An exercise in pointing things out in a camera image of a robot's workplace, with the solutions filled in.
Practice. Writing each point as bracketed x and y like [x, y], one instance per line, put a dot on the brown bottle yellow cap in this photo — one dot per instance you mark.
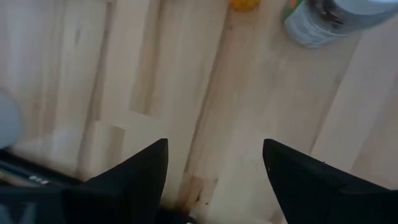
[244, 3]

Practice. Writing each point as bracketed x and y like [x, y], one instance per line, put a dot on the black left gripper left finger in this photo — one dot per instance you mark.
[130, 193]

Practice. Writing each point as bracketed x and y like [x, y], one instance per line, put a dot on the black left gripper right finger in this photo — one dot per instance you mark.
[311, 199]

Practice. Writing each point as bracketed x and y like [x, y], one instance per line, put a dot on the large bottle green orange label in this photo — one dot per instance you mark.
[311, 31]

